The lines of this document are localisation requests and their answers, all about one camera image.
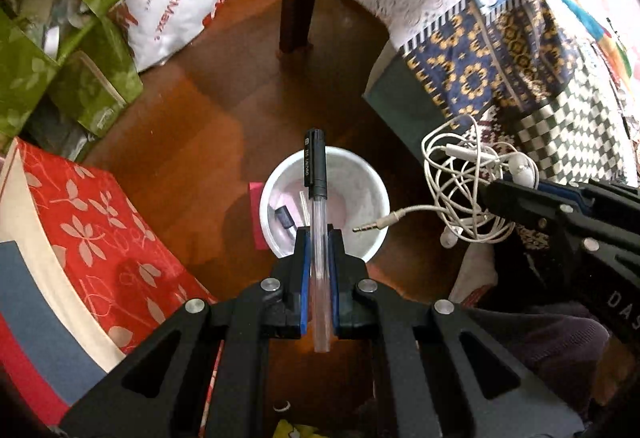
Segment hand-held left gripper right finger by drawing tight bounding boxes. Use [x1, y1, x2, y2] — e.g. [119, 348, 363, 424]
[327, 223, 586, 438]

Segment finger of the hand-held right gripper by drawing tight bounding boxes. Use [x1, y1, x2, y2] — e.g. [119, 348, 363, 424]
[481, 179, 608, 264]
[502, 173, 640, 219]

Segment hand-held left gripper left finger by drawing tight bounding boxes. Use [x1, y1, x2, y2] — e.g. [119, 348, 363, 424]
[60, 228, 313, 438]

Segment white wired earphones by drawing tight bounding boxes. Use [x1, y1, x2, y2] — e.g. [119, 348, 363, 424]
[352, 114, 541, 250]

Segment clear pen with black cap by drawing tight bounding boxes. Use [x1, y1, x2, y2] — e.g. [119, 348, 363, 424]
[304, 128, 335, 354]

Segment pink paper note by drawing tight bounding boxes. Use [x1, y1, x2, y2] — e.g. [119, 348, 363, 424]
[248, 181, 272, 252]

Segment white fabric item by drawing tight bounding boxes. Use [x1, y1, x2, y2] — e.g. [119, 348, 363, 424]
[449, 243, 502, 305]

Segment person's leg in dark trousers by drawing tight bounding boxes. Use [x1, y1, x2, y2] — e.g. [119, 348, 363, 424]
[462, 302, 612, 421]

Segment yellow wrapper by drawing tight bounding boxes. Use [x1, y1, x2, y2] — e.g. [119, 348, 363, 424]
[272, 419, 327, 438]

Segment dark green box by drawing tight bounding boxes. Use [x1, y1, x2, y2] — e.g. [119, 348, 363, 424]
[362, 53, 457, 160]

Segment patterned checkered blanket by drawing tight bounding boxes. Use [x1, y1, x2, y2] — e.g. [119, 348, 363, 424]
[287, 0, 640, 191]

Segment red leaf-print bag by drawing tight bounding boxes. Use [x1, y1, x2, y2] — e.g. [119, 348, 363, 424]
[0, 137, 222, 425]

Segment dark wooden bed leg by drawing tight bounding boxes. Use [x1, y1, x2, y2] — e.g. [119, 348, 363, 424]
[278, 0, 319, 55]

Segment white plastic shopping bag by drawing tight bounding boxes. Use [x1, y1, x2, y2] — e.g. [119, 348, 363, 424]
[121, 0, 234, 72]

